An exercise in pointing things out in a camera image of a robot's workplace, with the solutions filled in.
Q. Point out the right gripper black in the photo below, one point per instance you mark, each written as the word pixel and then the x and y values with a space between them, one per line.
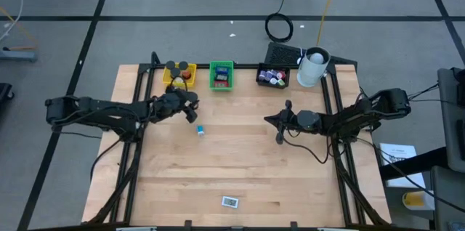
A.
pixel 288 120

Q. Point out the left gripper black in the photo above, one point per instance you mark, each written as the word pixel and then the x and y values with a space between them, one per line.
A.
pixel 170 104

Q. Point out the yellow plastic basket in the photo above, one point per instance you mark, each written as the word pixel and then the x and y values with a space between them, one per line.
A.
pixel 169 82

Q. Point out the purple plug charger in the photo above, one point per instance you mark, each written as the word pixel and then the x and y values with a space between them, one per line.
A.
pixel 273 80
pixel 269 74
pixel 262 75

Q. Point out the pink plug charger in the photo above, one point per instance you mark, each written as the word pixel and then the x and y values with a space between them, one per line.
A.
pixel 280 75

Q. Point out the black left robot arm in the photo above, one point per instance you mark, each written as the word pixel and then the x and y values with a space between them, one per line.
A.
pixel 101 107

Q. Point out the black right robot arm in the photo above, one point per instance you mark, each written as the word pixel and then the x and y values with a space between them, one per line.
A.
pixel 356 114

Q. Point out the green plastic basket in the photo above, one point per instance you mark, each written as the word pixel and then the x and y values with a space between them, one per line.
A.
pixel 214 87

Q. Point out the black plastic basket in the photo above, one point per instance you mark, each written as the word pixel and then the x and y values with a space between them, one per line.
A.
pixel 285 86

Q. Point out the pale cylindrical container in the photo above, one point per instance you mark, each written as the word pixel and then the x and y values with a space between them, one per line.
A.
pixel 309 76

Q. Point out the black perforated panel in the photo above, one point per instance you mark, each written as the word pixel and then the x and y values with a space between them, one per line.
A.
pixel 281 54

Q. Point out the white ball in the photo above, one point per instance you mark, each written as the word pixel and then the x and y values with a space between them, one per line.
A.
pixel 316 57

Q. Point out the black table edge clamp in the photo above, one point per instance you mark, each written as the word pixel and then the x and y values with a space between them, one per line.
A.
pixel 293 223
pixel 187 223

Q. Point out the white paper sheet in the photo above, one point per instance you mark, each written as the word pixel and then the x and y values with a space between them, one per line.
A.
pixel 399 151

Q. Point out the black metal beam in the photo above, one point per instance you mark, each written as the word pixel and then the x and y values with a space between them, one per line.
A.
pixel 414 163

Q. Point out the yellow white container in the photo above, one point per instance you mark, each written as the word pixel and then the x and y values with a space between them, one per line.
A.
pixel 417 200

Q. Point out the grey equipment cart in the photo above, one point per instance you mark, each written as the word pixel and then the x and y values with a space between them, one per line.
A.
pixel 450 133

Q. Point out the grey floor stand foot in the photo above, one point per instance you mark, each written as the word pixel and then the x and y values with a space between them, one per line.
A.
pixel 18 55

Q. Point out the black caster base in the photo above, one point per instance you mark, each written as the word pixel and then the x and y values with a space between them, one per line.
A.
pixel 4 91

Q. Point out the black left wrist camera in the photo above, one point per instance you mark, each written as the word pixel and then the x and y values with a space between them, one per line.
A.
pixel 191 116

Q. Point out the black aluminium table frame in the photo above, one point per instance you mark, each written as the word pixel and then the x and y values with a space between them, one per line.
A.
pixel 239 66

